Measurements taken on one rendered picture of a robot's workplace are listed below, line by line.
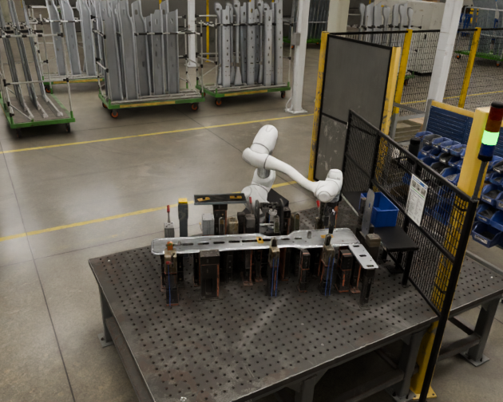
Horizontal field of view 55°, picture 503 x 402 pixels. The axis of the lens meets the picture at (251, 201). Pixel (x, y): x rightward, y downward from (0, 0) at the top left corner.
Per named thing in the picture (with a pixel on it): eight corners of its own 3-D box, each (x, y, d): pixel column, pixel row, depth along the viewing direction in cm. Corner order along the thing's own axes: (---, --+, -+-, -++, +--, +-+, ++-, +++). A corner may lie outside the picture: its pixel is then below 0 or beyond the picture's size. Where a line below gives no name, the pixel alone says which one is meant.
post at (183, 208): (179, 259, 353) (177, 205, 334) (178, 254, 360) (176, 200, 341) (189, 258, 354) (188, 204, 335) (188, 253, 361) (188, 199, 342)
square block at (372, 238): (362, 285, 332) (370, 239, 317) (358, 278, 339) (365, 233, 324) (374, 284, 334) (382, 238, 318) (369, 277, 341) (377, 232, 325)
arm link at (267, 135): (249, 191, 398) (260, 169, 406) (267, 198, 395) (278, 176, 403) (248, 140, 328) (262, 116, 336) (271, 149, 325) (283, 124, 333)
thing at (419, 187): (419, 228, 315) (429, 185, 302) (404, 213, 335) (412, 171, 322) (422, 228, 315) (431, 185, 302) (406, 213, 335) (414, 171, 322)
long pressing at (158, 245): (150, 258, 301) (150, 255, 300) (151, 239, 321) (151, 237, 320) (361, 245, 324) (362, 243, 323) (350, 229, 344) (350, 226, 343)
